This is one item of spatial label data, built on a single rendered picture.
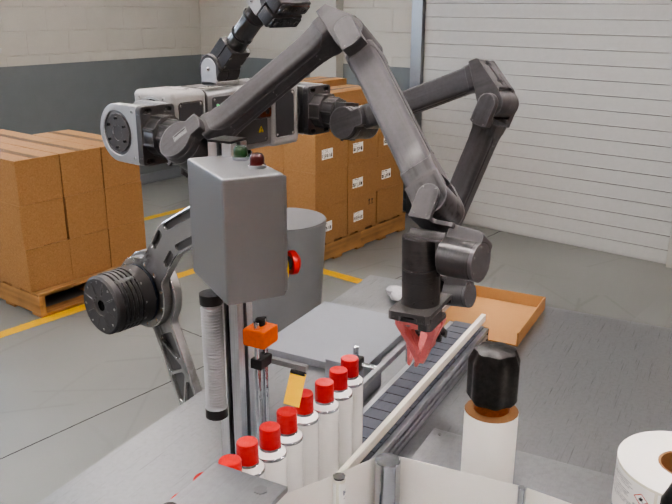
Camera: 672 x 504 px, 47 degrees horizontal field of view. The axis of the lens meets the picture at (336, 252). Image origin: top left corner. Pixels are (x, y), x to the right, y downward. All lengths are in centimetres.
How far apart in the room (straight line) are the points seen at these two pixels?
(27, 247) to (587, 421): 345
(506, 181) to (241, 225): 504
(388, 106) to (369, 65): 10
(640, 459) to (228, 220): 74
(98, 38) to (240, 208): 637
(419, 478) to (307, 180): 400
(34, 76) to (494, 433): 617
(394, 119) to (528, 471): 70
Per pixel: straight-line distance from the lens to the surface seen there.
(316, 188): 504
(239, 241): 110
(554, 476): 152
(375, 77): 130
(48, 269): 468
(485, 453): 131
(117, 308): 222
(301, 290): 399
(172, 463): 162
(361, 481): 118
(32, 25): 708
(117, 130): 166
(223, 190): 108
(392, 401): 171
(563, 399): 189
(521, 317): 231
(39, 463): 330
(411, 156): 118
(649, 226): 570
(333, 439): 137
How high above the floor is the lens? 171
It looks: 18 degrees down
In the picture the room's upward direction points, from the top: straight up
